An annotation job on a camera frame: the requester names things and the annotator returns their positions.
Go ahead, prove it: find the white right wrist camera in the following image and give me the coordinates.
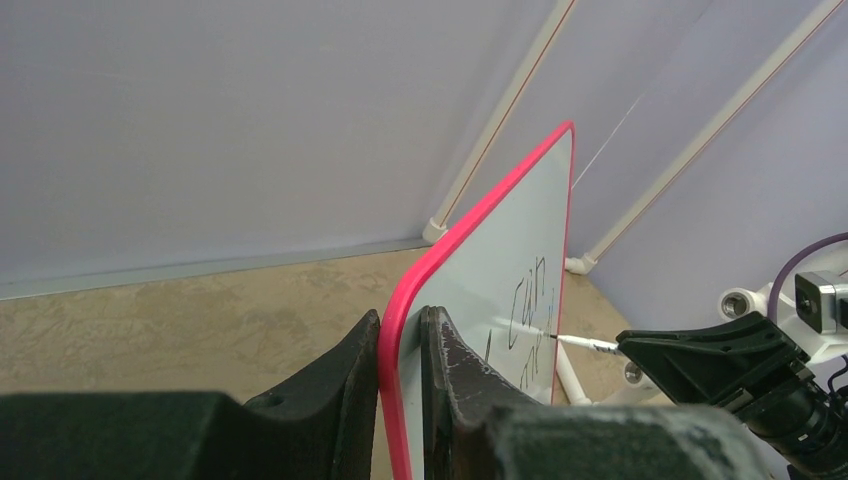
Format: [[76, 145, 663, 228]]
[[767, 271, 847, 365]]

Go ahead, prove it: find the pink framed whiteboard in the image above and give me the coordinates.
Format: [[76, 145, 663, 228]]
[[377, 121, 576, 479]]

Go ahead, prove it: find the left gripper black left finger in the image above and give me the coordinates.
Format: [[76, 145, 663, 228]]
[[1, 311, 380, 479]]

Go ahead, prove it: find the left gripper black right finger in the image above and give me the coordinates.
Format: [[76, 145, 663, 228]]
[[421, 307, 770, 479]]

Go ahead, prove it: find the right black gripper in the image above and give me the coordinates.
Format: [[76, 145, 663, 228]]
[[616, 312, 813, 413]]

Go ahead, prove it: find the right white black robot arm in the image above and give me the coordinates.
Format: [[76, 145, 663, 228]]
[[616, 312, 847, 479]]

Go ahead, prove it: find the white PVC pipe frame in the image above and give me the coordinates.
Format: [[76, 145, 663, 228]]
[[422, 0, 848, 407]]

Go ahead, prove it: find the black whiteboard marker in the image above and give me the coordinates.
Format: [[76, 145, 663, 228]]
[[551, 335, 623, 356]]

